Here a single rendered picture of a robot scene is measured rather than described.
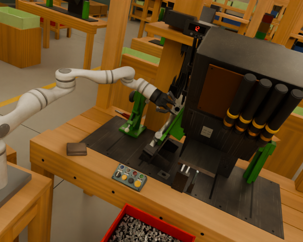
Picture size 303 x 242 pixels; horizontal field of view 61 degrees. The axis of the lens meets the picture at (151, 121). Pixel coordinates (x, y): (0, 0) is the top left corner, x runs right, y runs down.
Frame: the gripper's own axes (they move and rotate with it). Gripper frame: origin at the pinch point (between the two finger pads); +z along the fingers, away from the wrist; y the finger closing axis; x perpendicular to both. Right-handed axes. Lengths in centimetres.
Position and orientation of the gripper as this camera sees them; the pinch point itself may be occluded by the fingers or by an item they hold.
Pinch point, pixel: (175, 109)
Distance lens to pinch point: 133.6
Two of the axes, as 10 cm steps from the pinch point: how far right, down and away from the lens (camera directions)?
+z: 8.1, 5.8, -1.0
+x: -0.5, 2.4, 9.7
